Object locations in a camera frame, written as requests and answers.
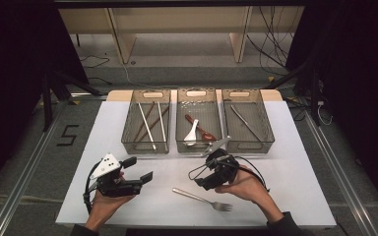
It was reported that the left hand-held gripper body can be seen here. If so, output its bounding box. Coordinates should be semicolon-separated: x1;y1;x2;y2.
91;152;145;199

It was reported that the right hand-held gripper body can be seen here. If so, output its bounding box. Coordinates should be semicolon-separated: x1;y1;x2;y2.
195;136;241;191

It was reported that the grey transparent plastic bin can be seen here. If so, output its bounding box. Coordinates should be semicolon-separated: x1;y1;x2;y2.
220;88;276;154
121;88;171;155
175;88;223;153

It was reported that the silver fork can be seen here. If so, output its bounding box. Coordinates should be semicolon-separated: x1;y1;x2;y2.
171;187;234;212

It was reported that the white ceramic spoon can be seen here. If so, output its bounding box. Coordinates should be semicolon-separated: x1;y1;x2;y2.
183;118;200;147

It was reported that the brown wooden spoon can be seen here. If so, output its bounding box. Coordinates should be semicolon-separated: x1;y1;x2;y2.
184;113;218;142

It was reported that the brown wooden chopstick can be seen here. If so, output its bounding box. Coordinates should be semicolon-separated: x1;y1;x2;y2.
137;104;171;144
133;101;156;144

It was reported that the person's left hand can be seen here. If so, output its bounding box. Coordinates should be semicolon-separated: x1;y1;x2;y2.
88;193;136;228

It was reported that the person's right hand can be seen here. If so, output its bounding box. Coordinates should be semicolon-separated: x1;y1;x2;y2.
214;163;271;210

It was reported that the white table mat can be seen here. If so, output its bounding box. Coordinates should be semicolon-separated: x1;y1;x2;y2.
55;99;338;228

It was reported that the black metal stand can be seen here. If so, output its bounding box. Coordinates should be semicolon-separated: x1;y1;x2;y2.
40;70;103;132
265;58;323;127

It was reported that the dark curtain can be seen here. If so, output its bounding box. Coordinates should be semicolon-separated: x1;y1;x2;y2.
284;0;378;217
0;0;91;202

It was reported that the light wooden desk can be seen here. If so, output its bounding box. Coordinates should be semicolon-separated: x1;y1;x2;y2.
58;6;304;65

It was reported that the left hand-held gripper black cable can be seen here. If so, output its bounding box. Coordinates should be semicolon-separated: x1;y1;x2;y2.
83;161;101;214

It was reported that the hand-held gripper black cable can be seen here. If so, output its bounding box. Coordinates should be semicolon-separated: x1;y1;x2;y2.
83;161;101;214
235;156;271;193

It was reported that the right hand-held gripper black cable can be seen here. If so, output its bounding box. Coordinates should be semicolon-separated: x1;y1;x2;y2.
235;156;271;193

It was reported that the white floor cable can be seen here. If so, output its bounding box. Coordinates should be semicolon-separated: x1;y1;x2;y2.
121;62;178;90

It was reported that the aluminium floor rail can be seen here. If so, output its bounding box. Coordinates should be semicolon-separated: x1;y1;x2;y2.
0;92;108;236
303;111;378;236

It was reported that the black floor cable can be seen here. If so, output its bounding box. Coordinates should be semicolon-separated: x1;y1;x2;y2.
79;53;111;70

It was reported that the thin white cable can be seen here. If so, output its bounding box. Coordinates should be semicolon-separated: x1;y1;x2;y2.
316;100;334;127

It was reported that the black cable bundle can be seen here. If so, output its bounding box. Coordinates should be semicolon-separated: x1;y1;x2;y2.
245;6;297;77

